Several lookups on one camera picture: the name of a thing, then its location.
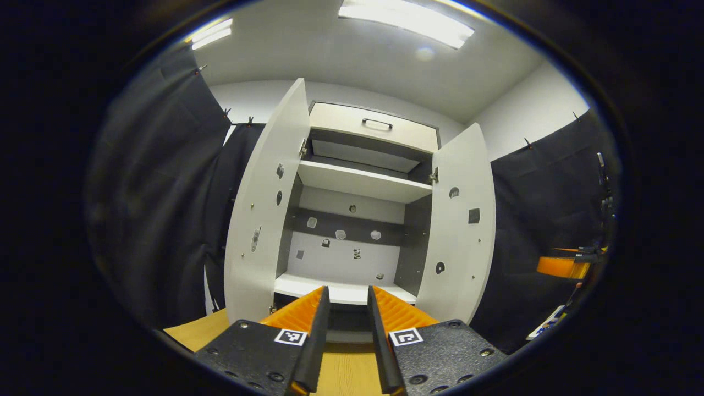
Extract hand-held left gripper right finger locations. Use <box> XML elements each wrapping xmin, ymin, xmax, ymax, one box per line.
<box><xmin>367</xmin><ymin>285</ymin><xmax>509</xmax><ymax>396</ymax></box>

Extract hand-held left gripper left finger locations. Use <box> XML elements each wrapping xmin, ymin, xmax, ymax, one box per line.
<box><xmin>192</xmin><ymin>285</ymin><xmax>332</xmax><ymax>396</ymax></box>

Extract beige cabinet door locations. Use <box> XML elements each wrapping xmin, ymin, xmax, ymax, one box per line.
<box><xmin>224</xmin><ymin>78</ymin><xmax>311</xmax><ymax>325</ymax></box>
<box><xmin>415</xmin><ymin>122</ymin><xmax>497</xmax><ymax>325</ymax></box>

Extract beige double-door shoe cabinet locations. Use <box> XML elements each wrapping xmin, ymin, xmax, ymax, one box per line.
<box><xmin>272</xmin><ymin>101</ymin><xmax>441</xmax><ymax>344</ymax></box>

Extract flat white blue packet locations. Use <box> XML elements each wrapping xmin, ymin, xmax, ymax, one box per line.
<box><xmin>525</xmin><ymin>304</ymin><xmax>568</xmax><ymax>342</ymax></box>

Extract black backdrop cloth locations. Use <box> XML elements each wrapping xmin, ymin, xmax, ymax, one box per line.
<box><xmin>85</xmin><ymin>47</ymin><xmax>619</xmax><ymax>355</ymax></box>

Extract large ceiling light panel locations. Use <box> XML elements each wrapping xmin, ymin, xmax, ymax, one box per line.
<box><xmin>338</xmin><ymin>0</ymin><xmax>475</xmax><ymax>50</ymax></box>

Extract small ceiling light panel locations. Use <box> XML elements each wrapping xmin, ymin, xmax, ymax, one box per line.
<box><xmin>190</xmin><ymin>18</ymin><xmax>234</xmax><ymax>51</ymax></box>

